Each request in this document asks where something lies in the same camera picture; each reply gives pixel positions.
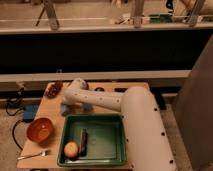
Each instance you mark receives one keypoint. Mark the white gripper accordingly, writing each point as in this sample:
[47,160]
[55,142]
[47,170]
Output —
[66,110]

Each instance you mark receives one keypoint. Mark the green plastic tray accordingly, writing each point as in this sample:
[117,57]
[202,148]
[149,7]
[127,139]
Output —
[106,142]

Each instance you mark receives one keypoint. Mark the blue box on floor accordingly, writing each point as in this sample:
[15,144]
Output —
[29,113]

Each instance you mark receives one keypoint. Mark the dark red grapes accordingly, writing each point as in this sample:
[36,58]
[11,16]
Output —
[54,89]

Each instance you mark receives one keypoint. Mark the dark brush in tray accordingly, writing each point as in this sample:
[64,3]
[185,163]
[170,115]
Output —
[83,142]

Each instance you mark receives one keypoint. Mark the red-orange bowl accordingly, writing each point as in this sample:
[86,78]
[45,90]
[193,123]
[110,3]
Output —
[40,130]

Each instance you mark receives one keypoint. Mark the purple bowl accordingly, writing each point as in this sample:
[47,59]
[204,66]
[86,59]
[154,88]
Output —
[86,85]

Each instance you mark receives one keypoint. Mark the wooden table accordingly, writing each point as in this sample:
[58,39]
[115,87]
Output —
[50,108]

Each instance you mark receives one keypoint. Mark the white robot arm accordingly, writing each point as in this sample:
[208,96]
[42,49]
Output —
[149,147]

